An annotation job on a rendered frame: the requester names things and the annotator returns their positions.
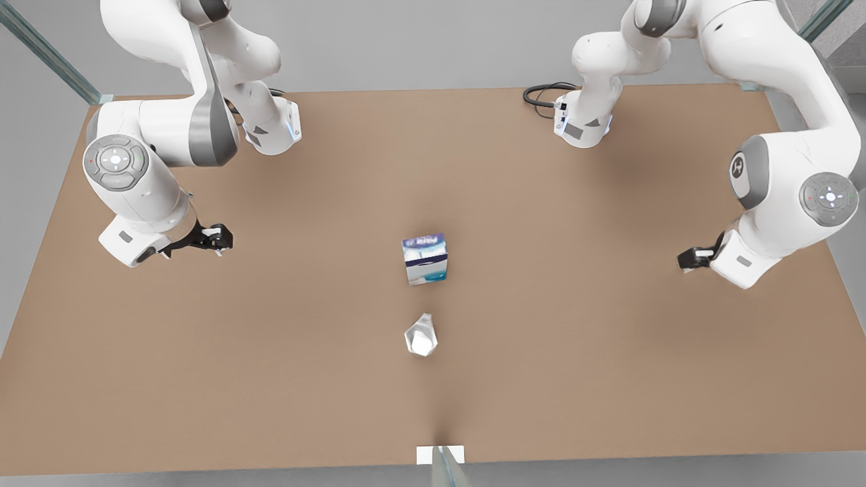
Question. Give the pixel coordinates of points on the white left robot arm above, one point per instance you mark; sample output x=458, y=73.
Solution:
x=778, y=169

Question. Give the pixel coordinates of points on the blue and white carton box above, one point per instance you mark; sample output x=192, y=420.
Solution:
x=425, y=259

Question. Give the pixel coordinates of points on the clear glass cup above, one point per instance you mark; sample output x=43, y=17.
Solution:
x=421, y=335

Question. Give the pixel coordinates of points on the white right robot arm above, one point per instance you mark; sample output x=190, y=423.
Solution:
x=155, y=128

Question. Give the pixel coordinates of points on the silver frame post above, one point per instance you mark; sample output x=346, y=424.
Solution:
x=47, y=51
x=822, y=20
x=443, y=467

